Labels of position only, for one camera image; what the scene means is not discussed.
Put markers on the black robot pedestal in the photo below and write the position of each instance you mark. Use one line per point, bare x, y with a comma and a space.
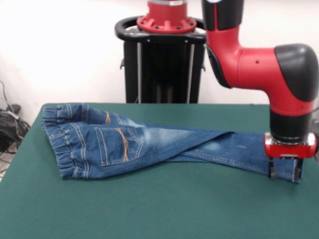
162, 74

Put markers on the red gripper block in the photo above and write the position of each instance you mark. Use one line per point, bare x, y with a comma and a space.
289, 150

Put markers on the black office chair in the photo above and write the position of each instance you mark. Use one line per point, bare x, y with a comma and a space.
316, 125

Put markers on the blue denim jeans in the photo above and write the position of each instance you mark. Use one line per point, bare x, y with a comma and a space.
112, 144

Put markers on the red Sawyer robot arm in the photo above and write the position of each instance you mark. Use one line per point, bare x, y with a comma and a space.
256, 67

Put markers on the dark green table cloth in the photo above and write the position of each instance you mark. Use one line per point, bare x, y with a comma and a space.
149, 206

